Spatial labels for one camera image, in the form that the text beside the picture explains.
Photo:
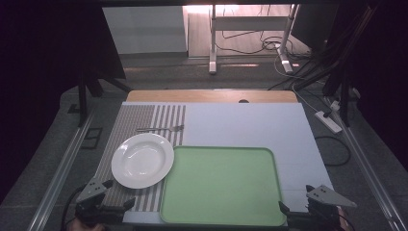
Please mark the person's left hand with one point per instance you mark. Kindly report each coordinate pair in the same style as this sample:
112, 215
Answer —
85, 226

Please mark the white panel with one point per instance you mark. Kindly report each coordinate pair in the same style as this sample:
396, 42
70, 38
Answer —
144, 29

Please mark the dark monitor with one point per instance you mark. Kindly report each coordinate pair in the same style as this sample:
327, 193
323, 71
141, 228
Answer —
314, 25

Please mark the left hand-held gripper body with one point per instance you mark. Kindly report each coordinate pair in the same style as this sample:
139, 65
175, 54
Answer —
92, 190

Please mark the white metal desk frame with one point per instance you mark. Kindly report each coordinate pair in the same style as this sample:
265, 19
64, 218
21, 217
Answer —
247, 23

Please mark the silver metal fork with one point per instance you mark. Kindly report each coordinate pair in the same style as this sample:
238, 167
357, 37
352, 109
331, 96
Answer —
160, 129

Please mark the white round plate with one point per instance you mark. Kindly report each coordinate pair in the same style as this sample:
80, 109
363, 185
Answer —
142, 160

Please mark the black metal stand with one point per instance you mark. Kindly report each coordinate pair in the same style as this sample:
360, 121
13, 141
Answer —
82, 96
344, 96

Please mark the grey striped placemat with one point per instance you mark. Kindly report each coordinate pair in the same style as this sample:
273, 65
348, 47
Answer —
136, 117

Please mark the aluminium floor rail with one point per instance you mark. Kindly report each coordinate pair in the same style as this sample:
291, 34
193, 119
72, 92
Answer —
61, 173
372, 173

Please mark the person's right hand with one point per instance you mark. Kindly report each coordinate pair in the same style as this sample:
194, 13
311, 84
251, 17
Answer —
343, 219

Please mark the white power strip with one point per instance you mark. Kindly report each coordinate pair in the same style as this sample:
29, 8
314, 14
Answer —
327, 122

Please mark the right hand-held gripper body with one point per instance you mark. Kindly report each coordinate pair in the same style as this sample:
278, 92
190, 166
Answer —
327, 196

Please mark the green plastic tray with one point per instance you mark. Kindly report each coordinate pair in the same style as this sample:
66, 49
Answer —
221, 186

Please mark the black floor socket frame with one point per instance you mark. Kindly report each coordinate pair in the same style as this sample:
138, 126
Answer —
92, 138

